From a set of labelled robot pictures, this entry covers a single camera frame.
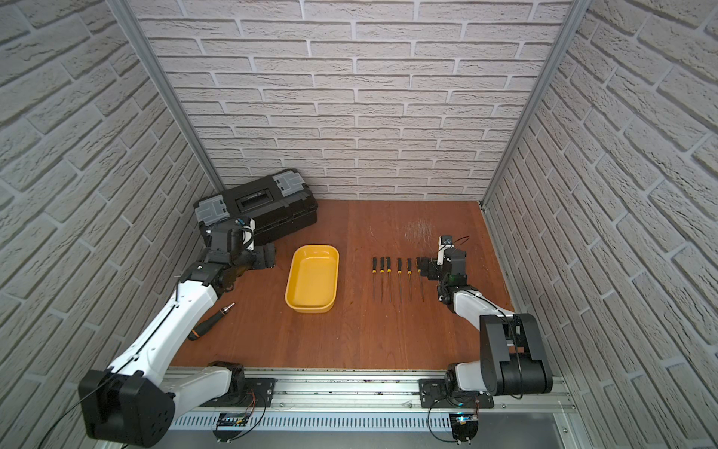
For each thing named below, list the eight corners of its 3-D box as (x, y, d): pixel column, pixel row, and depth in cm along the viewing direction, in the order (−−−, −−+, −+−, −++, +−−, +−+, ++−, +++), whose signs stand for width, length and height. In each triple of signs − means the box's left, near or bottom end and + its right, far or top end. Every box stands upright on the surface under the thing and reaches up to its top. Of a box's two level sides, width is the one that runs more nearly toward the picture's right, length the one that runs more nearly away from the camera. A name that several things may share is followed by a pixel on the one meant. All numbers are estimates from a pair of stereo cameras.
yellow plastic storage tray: (285, 314, 90) (280, 306, 85) (297, 252, 105) (294, 242, 100) (337, 315, 90) (335, 307, 85) (341, 252, 105) (340, 242, 100)
